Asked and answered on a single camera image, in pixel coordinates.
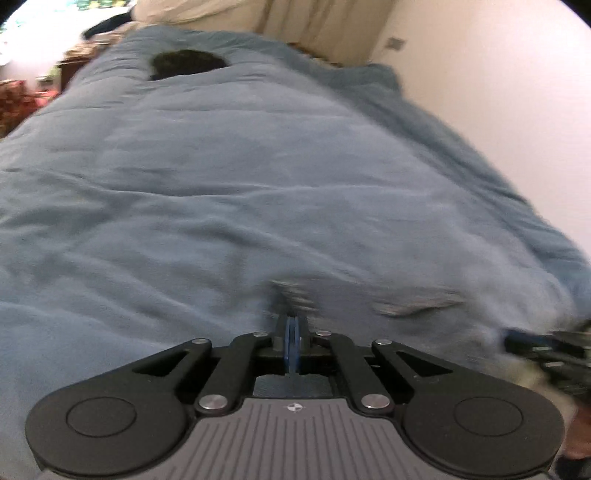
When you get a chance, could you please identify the blue denim shorts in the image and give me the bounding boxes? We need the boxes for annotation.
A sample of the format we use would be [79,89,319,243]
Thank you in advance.
[254,268,513,380]

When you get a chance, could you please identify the person's right hand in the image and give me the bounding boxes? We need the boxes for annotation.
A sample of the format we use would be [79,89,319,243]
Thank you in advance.
[563,405,591,460]

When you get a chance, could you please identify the blue fleece blanket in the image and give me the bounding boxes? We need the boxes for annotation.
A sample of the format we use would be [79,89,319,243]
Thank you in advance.
[1,26,590,479]

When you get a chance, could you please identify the black cat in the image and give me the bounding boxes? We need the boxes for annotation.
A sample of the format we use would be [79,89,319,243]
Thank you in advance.
[150,49,228,81]

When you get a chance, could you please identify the red patterned tablecloth table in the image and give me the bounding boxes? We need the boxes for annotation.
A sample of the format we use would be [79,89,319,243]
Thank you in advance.
[0,80,59,138]

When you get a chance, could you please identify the beige drape curtain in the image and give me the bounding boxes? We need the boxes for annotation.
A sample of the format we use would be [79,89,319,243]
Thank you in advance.
[257,0,394,66]

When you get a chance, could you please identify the dark wooden nightstand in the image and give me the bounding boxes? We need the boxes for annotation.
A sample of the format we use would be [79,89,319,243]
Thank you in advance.
[56,52,98,91]

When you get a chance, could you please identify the white sheer curtain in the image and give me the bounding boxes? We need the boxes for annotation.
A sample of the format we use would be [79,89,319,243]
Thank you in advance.
[131,0,267,32]

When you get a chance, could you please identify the dark blue pillow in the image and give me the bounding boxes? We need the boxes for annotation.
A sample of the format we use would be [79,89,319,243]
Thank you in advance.
[81,10,132,40]

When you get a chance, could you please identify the wall power outlet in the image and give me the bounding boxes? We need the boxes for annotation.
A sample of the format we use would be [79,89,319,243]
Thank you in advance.
[386,37,407,51]

